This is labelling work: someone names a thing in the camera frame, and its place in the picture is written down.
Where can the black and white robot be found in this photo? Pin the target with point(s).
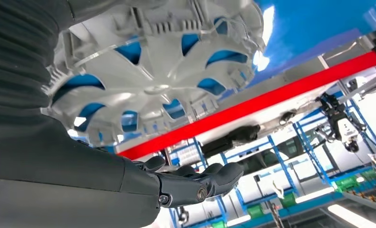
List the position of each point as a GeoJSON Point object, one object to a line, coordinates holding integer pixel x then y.
{"type": "Point", "coordinates": [343, 126]}

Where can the green plastic crate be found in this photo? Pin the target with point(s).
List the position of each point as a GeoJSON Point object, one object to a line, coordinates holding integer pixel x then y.
{"type": "Point", "coordinates": [348, 184]}
{"type": "Point", "coordinates": [255, 211]}

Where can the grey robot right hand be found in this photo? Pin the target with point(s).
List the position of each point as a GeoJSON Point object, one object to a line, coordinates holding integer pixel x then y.
{"type": "Point", "coordinates": [65, 176]}

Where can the blue steel shelf rack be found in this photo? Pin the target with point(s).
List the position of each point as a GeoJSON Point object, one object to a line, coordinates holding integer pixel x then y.
{"type": "Point", "coordinates": [282, 163]}
{"type": "Point", "coordinates": [317, 25]}
{"type": "Point", "coordinates": [304, 141]}

